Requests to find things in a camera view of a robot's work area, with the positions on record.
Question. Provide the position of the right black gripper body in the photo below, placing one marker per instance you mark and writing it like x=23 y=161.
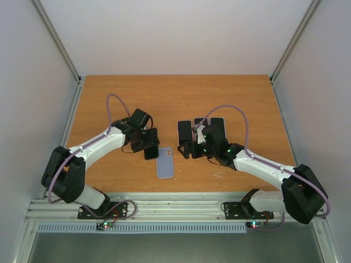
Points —
x=192 y=149

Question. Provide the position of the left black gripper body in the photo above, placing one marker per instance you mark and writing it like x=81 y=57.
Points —
x=143 y=142

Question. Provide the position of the pink clear phone case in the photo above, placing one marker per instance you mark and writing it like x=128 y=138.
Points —
x=178 y=131

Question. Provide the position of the black phone blue edge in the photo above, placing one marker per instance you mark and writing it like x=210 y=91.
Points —
x=219 y=122

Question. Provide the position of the lavender phone case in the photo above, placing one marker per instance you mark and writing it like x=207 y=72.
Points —
x=164 y=163

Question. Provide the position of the black phone pink edge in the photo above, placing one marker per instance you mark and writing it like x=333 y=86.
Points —
x=200 y=122

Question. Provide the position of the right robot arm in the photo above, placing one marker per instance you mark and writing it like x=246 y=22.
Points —
x=300 y=193

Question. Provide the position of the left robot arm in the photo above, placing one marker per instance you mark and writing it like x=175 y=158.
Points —
x=64 y=174

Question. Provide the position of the right small circuit board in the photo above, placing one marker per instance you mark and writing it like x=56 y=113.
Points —
x=255 y=224

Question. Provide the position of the small circuit board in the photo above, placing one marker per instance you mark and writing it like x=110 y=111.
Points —
x=104 y=226
x=255 y=224

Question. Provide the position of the left small circuit board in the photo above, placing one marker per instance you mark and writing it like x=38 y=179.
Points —
x=104 y=226

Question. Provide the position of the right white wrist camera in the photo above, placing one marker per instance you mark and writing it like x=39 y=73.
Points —
x=198 y=132

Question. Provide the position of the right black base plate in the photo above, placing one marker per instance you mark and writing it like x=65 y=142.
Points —
x=239 y=210

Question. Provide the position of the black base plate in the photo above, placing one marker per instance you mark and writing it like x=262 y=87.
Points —
x=106 y=211
x=239 y=210

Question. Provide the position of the aluminium front rail frame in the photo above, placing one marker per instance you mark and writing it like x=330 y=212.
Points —
x=152 y=206

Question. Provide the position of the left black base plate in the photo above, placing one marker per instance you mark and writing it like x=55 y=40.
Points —
x=106 y=211

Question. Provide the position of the left aluminium corner post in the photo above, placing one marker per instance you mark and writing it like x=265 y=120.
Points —
x=55 y=37

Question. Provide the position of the aluminium corner post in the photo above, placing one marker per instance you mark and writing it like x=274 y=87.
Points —
x=55 y=37
x=307 y=16

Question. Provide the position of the grey slotted cable duct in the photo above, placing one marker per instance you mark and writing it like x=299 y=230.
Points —
x=142 y=227

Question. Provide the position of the right aluminium corner post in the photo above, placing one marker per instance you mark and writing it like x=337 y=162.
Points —
x=307 y=16

